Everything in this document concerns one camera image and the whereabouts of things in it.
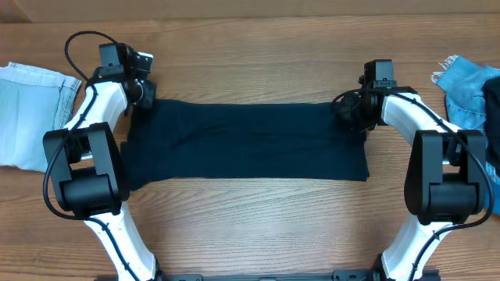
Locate dark navy t-shirt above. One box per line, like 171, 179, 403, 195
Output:
120, 100, 370, 190

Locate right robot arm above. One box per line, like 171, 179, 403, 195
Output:
332, 59, 495, 281

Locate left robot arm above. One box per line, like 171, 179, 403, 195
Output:
43, 43, 162, 280

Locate crumpled blue denim garment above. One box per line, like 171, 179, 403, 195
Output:
430, 55, 499, 215

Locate folded light blue jeans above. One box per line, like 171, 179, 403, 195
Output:
1, 62, 81, 172

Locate dark garment on denim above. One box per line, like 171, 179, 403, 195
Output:
482, 77, 499, 174

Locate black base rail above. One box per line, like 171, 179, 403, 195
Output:
160, 270, 383, 281

